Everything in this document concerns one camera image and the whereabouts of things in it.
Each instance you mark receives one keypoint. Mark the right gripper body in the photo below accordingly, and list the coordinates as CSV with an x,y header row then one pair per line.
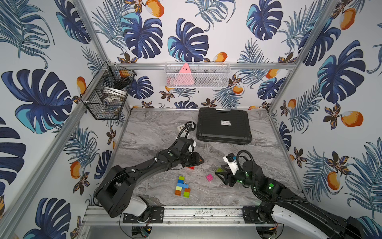
x,y
238,178

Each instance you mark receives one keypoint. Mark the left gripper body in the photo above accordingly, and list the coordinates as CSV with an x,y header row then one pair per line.
x,y
193,159

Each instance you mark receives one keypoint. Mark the light blue long lego brick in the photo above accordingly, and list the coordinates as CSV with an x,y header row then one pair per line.
x,y
183,186

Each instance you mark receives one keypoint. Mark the lime green lego brick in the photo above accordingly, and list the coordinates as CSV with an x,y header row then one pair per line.
x,y
186,194

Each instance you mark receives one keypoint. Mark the light green orange lego stack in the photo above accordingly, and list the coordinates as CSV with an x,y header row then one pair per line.
x,y
178,191

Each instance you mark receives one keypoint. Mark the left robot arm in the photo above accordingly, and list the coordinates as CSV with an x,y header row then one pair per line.
x,y
115,191

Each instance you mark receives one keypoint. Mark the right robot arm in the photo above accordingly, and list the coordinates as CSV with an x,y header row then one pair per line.
x,y
279,205

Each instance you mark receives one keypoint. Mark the white remote control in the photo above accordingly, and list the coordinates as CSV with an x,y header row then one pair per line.
x,y
180,127

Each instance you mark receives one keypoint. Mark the black round tape measure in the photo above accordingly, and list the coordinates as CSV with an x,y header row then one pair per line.
x,y
191,124

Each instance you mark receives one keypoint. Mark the black plastic tool case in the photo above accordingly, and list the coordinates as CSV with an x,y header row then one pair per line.
x,y
225,126

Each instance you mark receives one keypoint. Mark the pink triangle card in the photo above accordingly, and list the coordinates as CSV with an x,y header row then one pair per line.
x,y
184,77

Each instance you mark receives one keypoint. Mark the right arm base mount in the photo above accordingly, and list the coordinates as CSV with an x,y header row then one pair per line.
x,y
261,214

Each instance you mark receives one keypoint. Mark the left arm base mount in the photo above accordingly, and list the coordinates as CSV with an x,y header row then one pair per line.
x,y
146,214

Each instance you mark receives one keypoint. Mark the clear wall tray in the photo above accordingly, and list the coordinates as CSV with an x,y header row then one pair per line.
x,y
206,74

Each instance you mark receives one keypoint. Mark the black wire basket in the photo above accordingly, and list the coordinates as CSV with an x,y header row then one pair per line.
x,y
107,93

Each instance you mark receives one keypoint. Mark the aluminium front rail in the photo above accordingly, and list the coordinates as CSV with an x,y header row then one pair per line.
x,y
195,216

